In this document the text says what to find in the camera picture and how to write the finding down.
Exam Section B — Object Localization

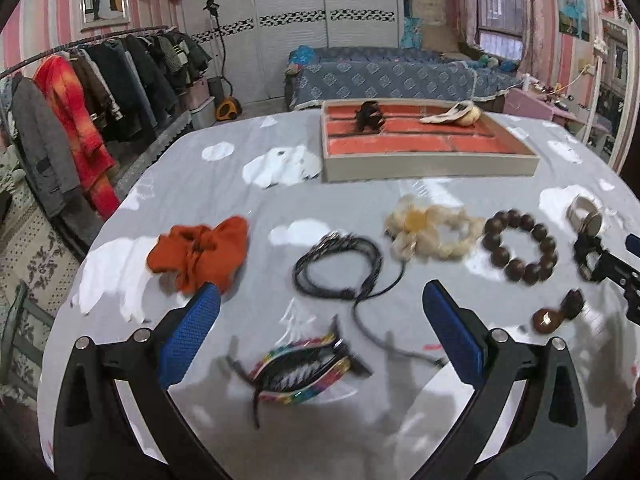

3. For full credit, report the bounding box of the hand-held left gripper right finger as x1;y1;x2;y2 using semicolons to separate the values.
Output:
422;280;591;480

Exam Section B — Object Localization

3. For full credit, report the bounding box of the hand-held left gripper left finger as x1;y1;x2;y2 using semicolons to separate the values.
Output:
54;282;231;480

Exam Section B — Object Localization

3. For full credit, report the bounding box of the pale translucent bangle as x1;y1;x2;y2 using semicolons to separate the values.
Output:
566;195;606;236

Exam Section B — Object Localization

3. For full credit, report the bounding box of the orange fabric scrunchie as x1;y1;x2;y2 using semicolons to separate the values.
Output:
146;216;250;296

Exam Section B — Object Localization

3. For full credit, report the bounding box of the cream flower scrunchie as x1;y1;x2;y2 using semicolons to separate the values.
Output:
384;195;486;261

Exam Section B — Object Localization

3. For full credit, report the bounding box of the brown wooden bead bracelet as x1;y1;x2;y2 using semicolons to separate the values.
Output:
481;209;559;285

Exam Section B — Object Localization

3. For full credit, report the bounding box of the black cord bracelet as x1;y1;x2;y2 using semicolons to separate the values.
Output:
294;232;448;368

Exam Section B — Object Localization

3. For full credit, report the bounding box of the rainbow striped hair claw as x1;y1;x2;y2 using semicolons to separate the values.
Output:
227;330;373;431

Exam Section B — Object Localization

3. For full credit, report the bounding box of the beige jewelry tray orange lining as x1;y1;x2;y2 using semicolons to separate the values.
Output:
320;99;542;183

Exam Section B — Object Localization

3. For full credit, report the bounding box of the grey cloud printed sheet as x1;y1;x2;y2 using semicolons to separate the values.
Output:
37;110;640;480

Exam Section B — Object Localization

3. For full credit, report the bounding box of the white framed mirror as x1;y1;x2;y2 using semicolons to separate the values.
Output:
582;12;636;171

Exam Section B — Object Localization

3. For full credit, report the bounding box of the green chair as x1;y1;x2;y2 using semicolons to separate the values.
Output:
0;280;56;401

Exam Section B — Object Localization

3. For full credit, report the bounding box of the pink desk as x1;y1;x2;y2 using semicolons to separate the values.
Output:
502;87;591;136

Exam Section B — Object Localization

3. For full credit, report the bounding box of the white lace cloth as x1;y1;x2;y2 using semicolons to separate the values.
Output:
112;110;193;196

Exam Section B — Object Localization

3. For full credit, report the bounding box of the floral patterned cloth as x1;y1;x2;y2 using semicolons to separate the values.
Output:
0;200;86;361

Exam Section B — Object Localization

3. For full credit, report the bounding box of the cream hair clip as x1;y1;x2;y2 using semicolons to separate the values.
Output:
419;101;482;126

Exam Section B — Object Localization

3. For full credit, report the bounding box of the white storage box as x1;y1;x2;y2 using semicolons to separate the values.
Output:
187;80;216;128

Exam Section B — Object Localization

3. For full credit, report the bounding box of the yellow garment steamer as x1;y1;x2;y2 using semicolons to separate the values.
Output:
202;0;243;122

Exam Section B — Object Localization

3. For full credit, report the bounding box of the black hair claw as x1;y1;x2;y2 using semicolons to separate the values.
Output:
352;101;386;136

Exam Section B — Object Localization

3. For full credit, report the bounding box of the grey coat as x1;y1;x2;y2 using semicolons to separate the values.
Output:
10;76;83;218

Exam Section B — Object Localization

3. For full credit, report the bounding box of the orange red fleece robe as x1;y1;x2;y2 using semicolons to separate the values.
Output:
34;55;121;221

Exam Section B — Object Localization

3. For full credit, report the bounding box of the pink window curtain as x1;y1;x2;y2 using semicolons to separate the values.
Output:
517;0;558;81

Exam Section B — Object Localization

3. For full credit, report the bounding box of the row of dark hanging clothes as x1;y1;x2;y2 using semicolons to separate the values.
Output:
70;30;213;143

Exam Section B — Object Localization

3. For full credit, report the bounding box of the sofa with blue patterned cover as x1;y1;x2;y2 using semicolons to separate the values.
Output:
285;45;523;111

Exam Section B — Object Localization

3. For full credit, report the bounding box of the window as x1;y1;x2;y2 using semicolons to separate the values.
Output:
472;0;526;61

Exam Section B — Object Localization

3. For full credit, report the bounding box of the blue plastic bag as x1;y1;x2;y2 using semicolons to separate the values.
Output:
287;45;316;68

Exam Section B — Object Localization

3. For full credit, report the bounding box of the blue hanging garment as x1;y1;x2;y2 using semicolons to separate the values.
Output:
400;0;426;48

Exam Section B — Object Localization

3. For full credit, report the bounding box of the wall poster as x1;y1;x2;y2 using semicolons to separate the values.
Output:
556;0;591;41

